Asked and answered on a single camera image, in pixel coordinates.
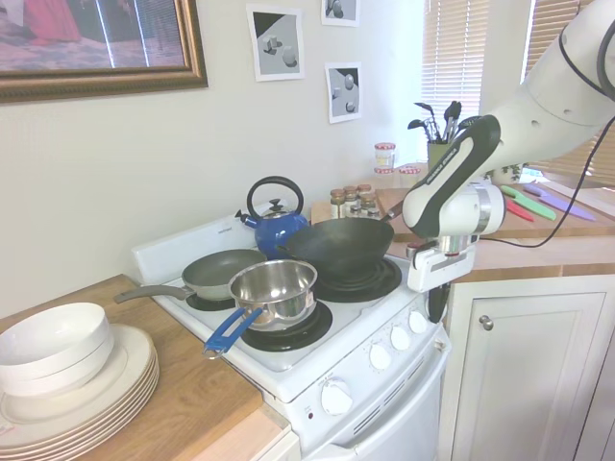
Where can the white cabinet with knob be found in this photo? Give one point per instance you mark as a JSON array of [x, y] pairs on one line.
[[528, 384]]

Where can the white burner knob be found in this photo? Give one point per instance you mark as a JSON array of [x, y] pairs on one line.
[[417, 321], [400, 337], [379, 356]]

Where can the large wooden counter board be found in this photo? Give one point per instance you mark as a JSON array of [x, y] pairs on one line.
[[192, 384]]

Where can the black tongs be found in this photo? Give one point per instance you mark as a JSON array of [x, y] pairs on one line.
[[451, 113]]

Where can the gold framed painting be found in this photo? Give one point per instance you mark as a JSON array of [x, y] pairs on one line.
[[72, 38]]

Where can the black slotted spoon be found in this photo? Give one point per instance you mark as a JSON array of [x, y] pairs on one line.
[[425, 108]]

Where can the wooden cutting board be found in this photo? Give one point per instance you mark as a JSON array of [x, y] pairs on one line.
[[591, 229]]

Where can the grey poster sphere and cubes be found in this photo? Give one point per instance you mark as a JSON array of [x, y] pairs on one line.
[[343, 93]]

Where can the glass pepper shaker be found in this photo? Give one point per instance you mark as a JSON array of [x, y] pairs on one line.
[[374, 213]]

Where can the small black coil burner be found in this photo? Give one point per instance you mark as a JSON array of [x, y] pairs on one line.
[[298, 336], [206, 303]]

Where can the wide wooden window blind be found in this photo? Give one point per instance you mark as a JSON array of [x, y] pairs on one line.
[[543, 29]]

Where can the spice jar copper lid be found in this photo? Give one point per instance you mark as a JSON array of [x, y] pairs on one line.
[[336, 204], [351, 198]]

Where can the glass salt shaker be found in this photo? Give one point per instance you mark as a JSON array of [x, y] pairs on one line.
[[355, 211]]

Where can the spice jar white label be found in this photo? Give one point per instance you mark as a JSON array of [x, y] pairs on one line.
[[364, 188]]

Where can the large black coil burner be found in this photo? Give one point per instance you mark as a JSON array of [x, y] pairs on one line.
[[370, 283]]

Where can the black spatula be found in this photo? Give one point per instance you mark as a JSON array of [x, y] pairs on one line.
[[417, 124]]

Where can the white oven door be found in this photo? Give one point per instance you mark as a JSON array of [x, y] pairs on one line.
[[408, 422]]

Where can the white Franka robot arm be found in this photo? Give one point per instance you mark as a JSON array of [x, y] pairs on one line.
[[552, 120]]

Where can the white electric stove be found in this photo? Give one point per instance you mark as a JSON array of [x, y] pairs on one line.
[[336, 317]]

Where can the white drawer cabinet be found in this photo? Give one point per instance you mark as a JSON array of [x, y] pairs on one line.
[[283, 449]]

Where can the large white oven knob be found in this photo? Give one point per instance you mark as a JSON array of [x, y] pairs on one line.
[[336, 396]]

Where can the stack of white plates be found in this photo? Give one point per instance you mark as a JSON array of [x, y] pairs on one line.
[[125, 370]]

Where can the purple knife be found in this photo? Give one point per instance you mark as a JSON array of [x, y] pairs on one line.
[[567, 204]]

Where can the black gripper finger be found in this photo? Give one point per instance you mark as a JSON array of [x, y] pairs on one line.
[[436, 305], [447, 298]]

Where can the red knife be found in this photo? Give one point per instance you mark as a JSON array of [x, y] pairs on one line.
[[521, 211]]

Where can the utensil holder cup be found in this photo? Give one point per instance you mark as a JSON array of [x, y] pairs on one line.
[[438, 153]]

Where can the cream dinner plate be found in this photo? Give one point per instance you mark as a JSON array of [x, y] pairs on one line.
[[96, 434], [96, 425], [96, 421], [96, 429], [96, 438]]

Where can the white bowl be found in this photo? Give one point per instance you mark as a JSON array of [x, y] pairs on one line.
[[48, 336], [91, 370]]

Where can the small grey shapes poster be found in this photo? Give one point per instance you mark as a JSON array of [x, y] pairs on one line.
[[341, 9]]

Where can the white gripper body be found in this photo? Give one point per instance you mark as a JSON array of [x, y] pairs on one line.
[[432, 274]]

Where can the small potted plant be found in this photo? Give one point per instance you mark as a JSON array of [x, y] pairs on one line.
[[511, 173]]

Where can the grey frying pan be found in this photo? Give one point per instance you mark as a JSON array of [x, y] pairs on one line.
[[221, 269]]

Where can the spice jar green contents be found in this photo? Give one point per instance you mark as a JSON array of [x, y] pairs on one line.
[[368, 204]]

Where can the grey poster cube and sphere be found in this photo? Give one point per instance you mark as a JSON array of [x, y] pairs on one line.
[[276, 48]]

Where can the silver cabinet knob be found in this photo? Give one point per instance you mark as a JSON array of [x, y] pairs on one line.
[[486, 322]]

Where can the short jar red checkered lid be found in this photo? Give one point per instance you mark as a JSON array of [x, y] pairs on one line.
[[409, 169], [383, 171]]

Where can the tall jar red checkered lid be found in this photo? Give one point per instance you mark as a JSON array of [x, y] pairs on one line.
[[384, 156]]

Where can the green knife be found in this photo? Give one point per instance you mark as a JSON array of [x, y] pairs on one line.
[[533, 204]]

